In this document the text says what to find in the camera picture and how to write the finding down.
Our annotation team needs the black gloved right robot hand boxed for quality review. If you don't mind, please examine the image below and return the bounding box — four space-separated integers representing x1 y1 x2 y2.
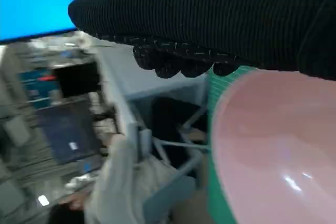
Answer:
67 0 336 82

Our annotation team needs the pink bowl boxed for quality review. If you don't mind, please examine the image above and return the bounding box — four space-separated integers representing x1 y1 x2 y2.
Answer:
211 69 336 224

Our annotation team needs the white desk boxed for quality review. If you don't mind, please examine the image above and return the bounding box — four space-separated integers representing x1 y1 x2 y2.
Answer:
97 48 208 133

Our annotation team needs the black box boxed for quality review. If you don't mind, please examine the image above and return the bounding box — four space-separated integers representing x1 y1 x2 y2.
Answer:
52 62 100 99

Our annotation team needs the blue computer monitor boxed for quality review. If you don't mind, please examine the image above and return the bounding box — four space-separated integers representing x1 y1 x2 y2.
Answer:
0 0 79 44

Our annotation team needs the grey office chair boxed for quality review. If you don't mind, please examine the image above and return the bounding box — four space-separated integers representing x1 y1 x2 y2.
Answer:
132 103 212 224

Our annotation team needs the dark laptop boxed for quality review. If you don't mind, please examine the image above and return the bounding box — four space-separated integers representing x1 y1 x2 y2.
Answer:
35 100 106 177

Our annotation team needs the green cutting mat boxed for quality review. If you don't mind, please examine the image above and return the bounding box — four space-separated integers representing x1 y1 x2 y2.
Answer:
205 64 254 224

